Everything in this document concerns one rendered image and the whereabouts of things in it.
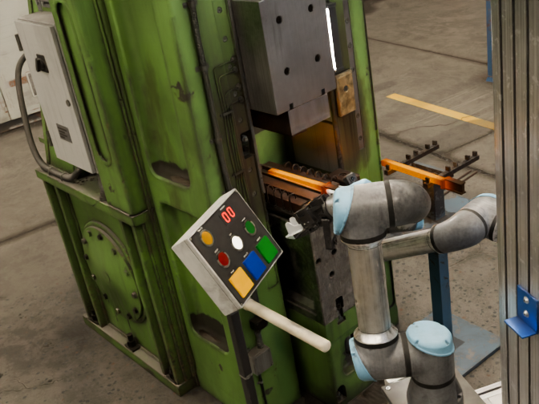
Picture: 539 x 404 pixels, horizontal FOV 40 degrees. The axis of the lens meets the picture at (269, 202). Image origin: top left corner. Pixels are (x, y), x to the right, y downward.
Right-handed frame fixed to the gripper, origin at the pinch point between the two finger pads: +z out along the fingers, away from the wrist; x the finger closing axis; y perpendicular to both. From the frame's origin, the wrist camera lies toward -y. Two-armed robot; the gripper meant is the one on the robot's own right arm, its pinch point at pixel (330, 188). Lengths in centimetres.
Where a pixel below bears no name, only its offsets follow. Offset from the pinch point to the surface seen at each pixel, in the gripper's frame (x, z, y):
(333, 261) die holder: -6.7, -3.1, 28.4
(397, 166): 34.0, -4.1, 4.1
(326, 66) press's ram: 8.6, 2.1, -45.5
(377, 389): 5, -5, 100
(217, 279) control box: -70, -21, -5
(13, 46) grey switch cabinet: 89, 521, 16
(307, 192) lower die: -4.7, 8.0, 1.8
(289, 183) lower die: -3.2, 20.3, 1.7
